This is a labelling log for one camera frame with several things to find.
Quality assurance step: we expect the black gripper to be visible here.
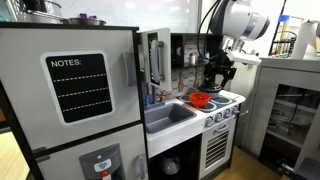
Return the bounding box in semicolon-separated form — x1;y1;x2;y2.
204;50;237;88

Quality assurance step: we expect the orange plastic bowl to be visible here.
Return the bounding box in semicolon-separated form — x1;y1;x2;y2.
188;92;211;107

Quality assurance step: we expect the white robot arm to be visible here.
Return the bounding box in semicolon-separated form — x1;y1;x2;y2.
201;0;270;90

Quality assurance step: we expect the metal bowl on fridge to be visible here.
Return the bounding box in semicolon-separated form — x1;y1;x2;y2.
61;13;106;26

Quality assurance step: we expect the black pot with glass lid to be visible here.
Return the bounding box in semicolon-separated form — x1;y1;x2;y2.
199;84;222;99

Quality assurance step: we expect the wooden toy slotted spoon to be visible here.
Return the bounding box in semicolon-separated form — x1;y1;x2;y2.
193;67;200;88

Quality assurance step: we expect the blue-capped white shaker bottle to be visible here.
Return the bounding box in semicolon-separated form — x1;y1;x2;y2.
205;51;210;60

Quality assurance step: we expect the red-capped white shaker bottle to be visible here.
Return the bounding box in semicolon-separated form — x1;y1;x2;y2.
189;53;196;65

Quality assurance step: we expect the wooden toy spatula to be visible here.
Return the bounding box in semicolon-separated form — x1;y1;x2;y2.
178;70;184;92

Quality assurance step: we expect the grey toy sink basin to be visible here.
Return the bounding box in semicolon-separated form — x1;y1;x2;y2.
145;103;196;134

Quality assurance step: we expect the toy kitchen stove unit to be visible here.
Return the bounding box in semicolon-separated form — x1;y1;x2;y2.
147;90;245;180

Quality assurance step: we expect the grey glass-door cabinet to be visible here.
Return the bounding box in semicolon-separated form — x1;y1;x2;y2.
244;58;320;173

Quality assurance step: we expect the white paper towel roll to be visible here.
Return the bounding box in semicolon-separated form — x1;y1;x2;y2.
291;21;317;60

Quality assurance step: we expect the grey toy kettle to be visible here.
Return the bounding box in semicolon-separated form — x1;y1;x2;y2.
159;153;180;175

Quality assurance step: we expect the grey toy refrigerator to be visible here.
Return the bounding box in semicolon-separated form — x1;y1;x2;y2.
0;23;148;180

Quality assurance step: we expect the black wall shelf unit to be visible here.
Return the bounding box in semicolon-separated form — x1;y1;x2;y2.
171;33;222;68

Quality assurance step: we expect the toy faucet with red handle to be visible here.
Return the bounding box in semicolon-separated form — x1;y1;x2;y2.
156;92;167;102

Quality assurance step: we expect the black wire basket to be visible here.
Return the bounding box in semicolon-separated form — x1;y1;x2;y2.
269;31;297;58

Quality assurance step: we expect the white microwave door with handle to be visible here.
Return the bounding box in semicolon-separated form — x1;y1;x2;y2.
140;28;172;91

